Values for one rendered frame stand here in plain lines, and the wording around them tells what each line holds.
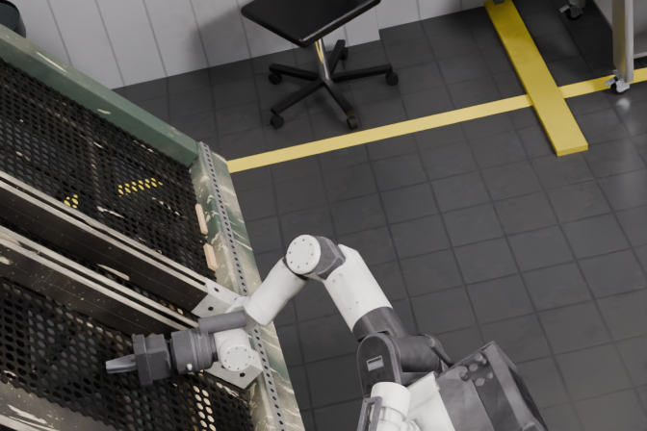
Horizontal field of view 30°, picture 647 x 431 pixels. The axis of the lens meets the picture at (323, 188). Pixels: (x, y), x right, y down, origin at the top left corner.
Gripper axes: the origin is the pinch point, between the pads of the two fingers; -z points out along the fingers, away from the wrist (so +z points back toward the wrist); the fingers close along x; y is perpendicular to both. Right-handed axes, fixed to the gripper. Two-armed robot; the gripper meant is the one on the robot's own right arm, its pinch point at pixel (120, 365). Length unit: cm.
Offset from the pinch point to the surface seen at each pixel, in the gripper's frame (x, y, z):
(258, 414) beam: -32.5, -8.4, 27.3
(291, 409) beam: -37, -12, 35
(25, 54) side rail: 12, -109, -13
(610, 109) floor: -101, -189, 200
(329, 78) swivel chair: -104, -250, 99
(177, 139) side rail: -25, -111, 24
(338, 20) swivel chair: -66, -232, 100
